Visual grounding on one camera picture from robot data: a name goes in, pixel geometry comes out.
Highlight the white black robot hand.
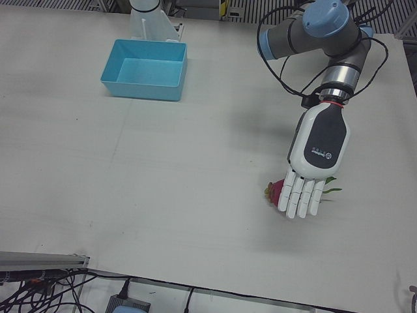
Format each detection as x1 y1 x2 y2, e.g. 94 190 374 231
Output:
277 100 352 220

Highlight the pink dragon fruit toy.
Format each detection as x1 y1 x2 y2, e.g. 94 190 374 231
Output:
263 175 343 211

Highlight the light blue plastic bin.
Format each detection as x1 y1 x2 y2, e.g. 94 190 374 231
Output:
99 38 188 102

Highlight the light blue rounded object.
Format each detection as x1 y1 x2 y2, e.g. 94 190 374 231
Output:
113 305 146 313

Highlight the grey power adapter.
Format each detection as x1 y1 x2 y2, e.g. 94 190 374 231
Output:
104 292 151 313

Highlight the black power strip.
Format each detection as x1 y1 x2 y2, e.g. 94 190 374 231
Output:
0 269 70 285

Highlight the aluminium frame corner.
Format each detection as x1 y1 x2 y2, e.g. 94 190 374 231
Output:
395 18 417 42

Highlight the black power cable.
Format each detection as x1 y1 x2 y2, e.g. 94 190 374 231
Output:
183 286 196 313

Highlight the aluminium profile rail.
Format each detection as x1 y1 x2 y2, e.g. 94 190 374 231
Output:
0 250 91 313

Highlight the black cable tangle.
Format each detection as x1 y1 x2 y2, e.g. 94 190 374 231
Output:
0 267 131 313

